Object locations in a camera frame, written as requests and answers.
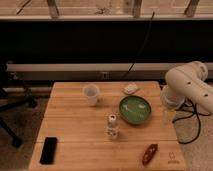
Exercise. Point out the dark red chili pepper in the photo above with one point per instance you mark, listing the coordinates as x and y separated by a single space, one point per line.
149 154

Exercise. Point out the small clear glass bottle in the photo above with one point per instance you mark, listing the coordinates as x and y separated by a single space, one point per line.
112 127

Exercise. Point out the translucent white plastic cup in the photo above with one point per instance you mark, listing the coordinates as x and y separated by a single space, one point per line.
92 93

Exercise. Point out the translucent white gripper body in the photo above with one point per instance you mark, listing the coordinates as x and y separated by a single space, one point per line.
168 113

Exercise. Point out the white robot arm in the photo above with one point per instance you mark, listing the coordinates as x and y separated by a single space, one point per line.
187 81

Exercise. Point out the white baseboard heater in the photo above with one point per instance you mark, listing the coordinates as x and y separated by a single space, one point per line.
92 72

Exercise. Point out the black smartphone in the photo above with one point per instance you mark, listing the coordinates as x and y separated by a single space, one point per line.
48 150

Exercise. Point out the green ceramic bowl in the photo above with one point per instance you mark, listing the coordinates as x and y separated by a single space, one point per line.
134 109

